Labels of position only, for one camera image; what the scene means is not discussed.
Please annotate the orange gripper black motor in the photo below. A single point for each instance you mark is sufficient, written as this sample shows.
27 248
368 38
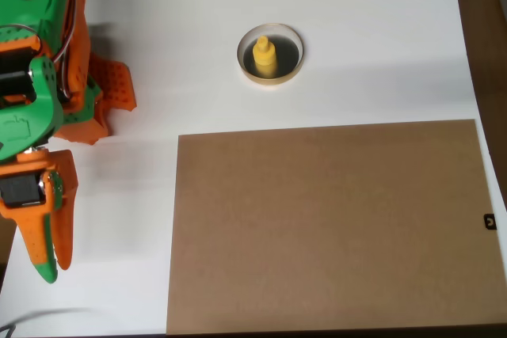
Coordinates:
20 192

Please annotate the small yellow peg piece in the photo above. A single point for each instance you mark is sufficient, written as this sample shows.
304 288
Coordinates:
264 57

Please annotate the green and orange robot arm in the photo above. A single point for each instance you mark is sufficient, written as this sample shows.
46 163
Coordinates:
27 116

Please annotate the round dish with dark bottom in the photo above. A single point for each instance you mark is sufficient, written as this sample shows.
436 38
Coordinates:
291 61

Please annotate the brown cardboard sheet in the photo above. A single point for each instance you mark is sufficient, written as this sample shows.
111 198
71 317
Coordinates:
336 235

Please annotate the large white base sheet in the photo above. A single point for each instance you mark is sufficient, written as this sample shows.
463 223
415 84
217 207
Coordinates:
356 5

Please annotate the small black tag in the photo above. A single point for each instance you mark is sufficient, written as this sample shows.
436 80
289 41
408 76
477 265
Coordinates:
490 222

